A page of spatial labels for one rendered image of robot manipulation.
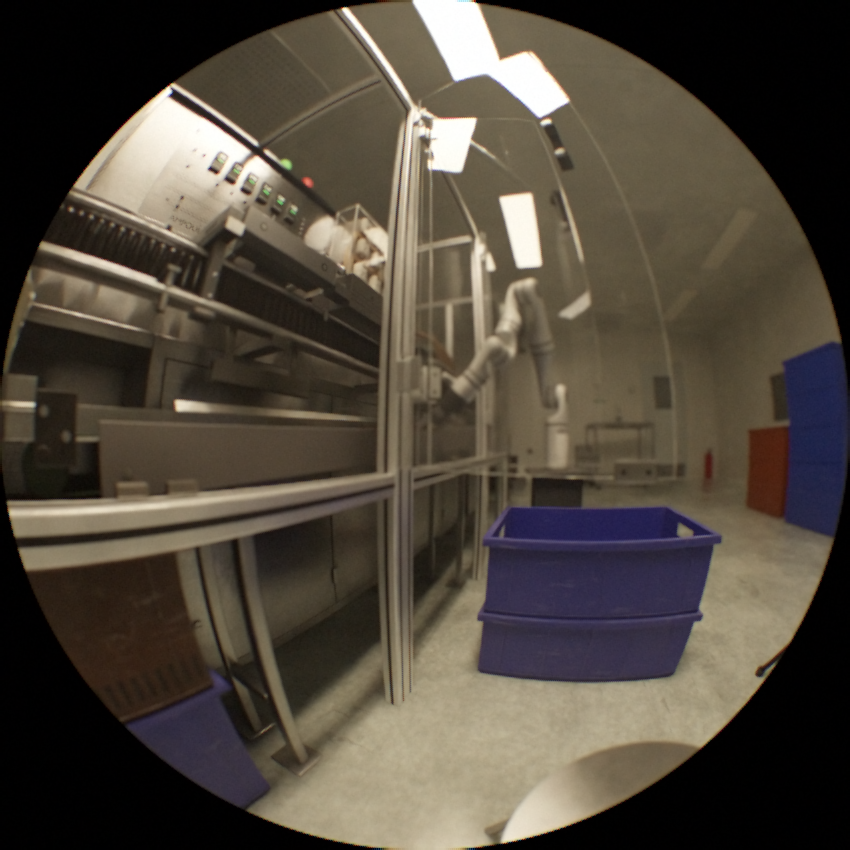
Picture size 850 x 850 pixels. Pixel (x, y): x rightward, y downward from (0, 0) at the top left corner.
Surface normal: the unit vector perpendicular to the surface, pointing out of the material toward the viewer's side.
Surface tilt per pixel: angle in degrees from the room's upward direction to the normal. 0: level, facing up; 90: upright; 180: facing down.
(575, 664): 90
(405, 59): 180
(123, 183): 90
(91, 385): 90
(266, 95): 180
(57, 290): 90
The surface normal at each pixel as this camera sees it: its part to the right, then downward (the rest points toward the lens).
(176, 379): 0.92, -0.01
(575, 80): -0.01, 1.00
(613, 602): -0.40, -0.07
